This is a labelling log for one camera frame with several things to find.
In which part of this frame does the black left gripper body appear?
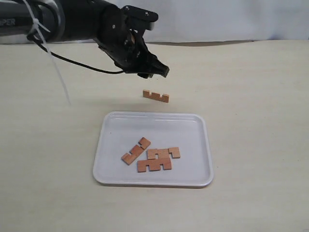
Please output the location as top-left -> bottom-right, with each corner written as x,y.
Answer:
98,12 -> 157,74

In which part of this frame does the notched wooden piece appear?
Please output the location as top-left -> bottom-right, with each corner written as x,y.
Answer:
137,158 -> 172,173
142,90 -> 169,103
121,137 -> 151,165
147,147 -> 181,160

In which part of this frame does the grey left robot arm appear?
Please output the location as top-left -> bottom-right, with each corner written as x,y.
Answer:
0,0 -> 169,79

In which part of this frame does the white backdrop cloth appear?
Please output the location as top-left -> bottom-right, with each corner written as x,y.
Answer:
0,0 -> 309,45

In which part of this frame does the white plastic tray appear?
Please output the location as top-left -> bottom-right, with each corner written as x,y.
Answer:
93,111 -> 214,188

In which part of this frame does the white zip tie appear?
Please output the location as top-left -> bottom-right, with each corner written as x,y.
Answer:
22,0 -> 71,105

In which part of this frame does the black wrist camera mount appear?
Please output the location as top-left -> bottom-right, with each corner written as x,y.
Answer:
121,5 -> 159,34

